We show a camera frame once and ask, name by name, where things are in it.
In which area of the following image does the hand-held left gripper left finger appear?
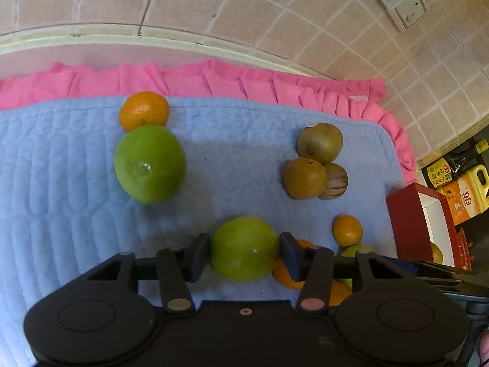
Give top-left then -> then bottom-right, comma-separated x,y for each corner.
82,232 -> 211,313

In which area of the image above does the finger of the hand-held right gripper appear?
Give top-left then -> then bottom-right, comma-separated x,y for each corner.
414,260 -> 489,297

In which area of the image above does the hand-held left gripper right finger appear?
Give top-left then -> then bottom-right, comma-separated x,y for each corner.
279,232 -> 415,313

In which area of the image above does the small green apple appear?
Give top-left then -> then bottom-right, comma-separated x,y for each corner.
210,216 -> 281,283

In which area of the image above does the yellow-green apple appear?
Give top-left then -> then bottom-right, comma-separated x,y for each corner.
338,245 -> 376,290

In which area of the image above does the small orange mandarin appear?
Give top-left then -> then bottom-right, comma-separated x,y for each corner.
332,215 -> 363,247

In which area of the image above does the red box white inside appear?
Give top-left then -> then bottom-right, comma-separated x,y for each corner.
385,182 -> 458,268

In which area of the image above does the brown kiwi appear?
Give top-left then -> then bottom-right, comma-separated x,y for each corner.
297,122 -> 344,164
283,158 -> 328,200

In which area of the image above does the striped tan pepino melon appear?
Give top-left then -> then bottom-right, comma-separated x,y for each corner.
318,163 -> 348,200

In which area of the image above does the large green apple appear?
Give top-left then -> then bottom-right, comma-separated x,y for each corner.
114,124 -> 187,204

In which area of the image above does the large orange mandarin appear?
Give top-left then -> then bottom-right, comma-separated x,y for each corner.
119,91 -> 170,131

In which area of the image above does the person's right hand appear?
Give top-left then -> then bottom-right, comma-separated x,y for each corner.
477,331 -> 489,365

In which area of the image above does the red plastic basket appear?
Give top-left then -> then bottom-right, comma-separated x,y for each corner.
454,228 -> 474,272

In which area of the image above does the yellow detergent jug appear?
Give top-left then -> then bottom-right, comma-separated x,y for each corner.
436,164 -> 489,226

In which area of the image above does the dark soy sauce bottle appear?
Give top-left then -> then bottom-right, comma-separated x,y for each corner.
421,138 -> 489,189

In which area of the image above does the blue quilted mat pink frill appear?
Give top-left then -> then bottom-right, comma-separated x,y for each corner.
0,58 -> 417,367

